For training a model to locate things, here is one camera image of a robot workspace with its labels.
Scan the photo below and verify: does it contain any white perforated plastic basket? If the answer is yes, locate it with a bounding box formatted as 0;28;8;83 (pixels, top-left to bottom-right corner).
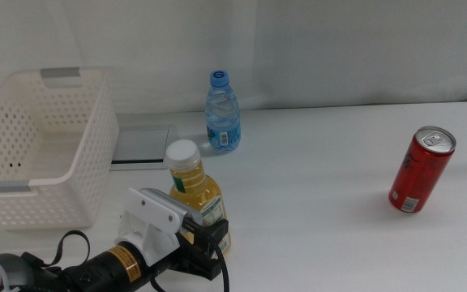
0;67;120;232

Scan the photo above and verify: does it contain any yellow tea bottle white cap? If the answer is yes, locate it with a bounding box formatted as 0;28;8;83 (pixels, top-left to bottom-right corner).
165;139;231;255

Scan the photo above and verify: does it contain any white cloth backdrop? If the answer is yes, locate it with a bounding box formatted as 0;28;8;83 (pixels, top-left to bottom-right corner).
0;0;467;118

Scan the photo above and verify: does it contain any silver table cable hatch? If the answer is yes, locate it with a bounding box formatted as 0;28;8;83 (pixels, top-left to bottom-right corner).
109;124;179;171

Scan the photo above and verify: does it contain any clear water bottle blue cap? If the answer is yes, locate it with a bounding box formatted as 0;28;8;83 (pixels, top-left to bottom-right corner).
204;70;242;153

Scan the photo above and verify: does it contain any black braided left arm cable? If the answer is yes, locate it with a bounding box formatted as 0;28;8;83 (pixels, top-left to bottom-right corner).
50;217;231;292

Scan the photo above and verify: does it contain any red drink can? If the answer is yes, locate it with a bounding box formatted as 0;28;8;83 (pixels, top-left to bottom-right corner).
388;125;457;215

